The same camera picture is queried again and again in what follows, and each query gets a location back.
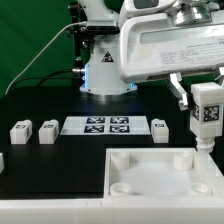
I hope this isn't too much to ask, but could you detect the white front fence wall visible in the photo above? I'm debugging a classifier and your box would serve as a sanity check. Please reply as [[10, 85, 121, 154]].
[[0, 197, 224, 224]]

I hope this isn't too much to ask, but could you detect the white left fence piece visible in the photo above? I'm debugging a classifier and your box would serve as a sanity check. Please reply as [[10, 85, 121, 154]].
[[0, 153, 4, 174]]

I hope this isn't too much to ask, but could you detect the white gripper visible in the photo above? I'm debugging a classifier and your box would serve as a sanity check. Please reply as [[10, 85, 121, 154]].
[[119, 12, 224, 111]]

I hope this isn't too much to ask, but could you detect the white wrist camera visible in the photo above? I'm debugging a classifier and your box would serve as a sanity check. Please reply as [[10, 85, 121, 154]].
[[120, 0, 177, 20]]

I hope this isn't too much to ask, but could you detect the white cable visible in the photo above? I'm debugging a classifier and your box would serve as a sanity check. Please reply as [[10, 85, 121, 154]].
[[4, 21, 88, 95]]

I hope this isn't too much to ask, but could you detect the white square tabletop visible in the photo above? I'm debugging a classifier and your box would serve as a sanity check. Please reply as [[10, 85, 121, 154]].
[[104, 148, 224, 198]]

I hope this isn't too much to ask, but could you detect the white sheet with tags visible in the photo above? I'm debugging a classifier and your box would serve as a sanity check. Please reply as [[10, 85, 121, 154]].
[[61, 116, 151, 135]]

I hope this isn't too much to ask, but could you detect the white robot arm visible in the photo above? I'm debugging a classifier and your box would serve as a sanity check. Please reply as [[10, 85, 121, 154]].
[[78, 0, 224, 110]]

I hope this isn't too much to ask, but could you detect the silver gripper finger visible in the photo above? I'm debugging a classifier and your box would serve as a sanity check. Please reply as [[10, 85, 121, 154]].
[[215, 67, 224, 84]]

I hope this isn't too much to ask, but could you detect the black cable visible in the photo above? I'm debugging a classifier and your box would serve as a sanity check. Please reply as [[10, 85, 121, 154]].
[[6, 68, 84, 95]]

